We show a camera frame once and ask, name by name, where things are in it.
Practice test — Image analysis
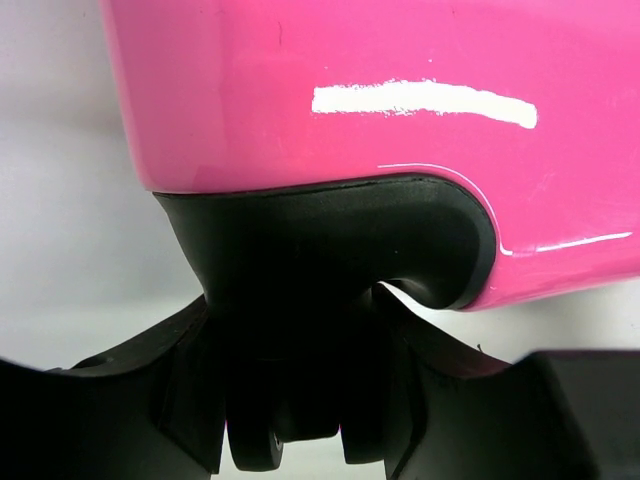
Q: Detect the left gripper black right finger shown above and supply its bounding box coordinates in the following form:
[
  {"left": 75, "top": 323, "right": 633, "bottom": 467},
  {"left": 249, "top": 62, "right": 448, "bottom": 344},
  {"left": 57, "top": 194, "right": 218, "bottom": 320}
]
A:
[{"left": 374, "top": 287, "right": 639, "bottom": 479}]

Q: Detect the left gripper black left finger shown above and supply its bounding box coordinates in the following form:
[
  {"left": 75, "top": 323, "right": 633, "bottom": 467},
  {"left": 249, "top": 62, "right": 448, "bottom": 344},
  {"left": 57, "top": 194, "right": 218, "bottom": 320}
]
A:
[{"left": 1, "top": 297, "right": 224, "bottom": 479}]

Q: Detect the pink suitcase with dark lining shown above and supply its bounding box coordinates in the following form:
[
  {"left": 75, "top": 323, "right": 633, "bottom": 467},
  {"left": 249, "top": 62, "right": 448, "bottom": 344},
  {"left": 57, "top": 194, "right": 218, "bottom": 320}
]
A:
[{"left": 101, "top": 1, "right": 639, "bottom": 472}]

